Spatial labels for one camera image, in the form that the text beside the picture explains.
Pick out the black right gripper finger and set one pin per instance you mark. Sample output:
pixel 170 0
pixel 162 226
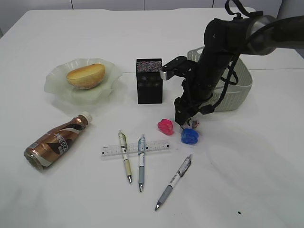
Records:
pixel 183 111

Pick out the white paper piece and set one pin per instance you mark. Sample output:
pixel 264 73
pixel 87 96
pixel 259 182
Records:
pixel 190 124

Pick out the transparent plastic ruler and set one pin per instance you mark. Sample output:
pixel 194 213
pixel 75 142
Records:
pixel 135 148

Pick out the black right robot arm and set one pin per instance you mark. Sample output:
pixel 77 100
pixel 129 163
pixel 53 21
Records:
pixel 237 37

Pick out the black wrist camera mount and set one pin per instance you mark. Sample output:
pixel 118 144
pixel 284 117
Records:
pixel 179 66

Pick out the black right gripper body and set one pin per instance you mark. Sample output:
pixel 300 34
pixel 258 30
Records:
pixel 201 79

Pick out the sugared bread roll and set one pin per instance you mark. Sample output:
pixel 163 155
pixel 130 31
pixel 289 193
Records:
pixel 86 77

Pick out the pale green wavy glass plate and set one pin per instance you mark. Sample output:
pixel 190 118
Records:
pixel 57 84

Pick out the black mesh pen holder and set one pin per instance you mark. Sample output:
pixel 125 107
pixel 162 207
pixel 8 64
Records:
pixel 149 82

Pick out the brown Nescafe coffee bottle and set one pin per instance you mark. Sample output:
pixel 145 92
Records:
pixel 53 144

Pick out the green barrel pen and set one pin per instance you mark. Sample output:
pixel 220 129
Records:
pixel 125 157

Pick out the blue pencil sharpener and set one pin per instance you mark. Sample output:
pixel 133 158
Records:
pixel 189 136

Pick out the pink pencil sharpener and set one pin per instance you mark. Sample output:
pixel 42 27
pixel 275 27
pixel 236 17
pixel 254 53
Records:
pixel 165 126

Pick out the blue barrel pen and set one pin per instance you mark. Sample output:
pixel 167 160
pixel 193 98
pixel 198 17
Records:
pixel 141 169

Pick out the green woven plastic basket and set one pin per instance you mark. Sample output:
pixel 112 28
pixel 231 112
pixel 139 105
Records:
pixel 235 94

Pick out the grey grip white pen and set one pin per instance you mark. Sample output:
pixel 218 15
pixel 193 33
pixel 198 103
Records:
pixel 173 182

